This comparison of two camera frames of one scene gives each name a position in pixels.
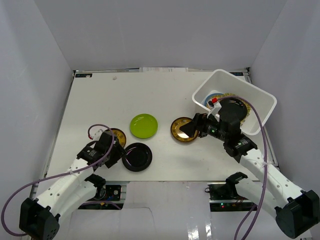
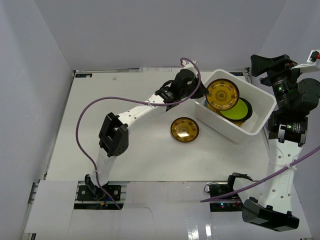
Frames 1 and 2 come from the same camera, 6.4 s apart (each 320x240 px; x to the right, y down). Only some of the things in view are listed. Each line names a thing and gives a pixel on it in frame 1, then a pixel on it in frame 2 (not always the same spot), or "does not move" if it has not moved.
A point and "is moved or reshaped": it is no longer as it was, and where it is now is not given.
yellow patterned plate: [120, 136] is moved or reshaped
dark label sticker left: [83, 75] does not move
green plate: [143, 126] to [239, 111]
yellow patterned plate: [178, 133] does not move
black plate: [232, 108] to [249, 111]
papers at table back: [163, 69] does not move
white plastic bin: [225, 83] does not move
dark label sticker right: [237, 73] does not move
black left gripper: [116, 152] to [196, 88]
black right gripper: [199, 123] to [260, 64]
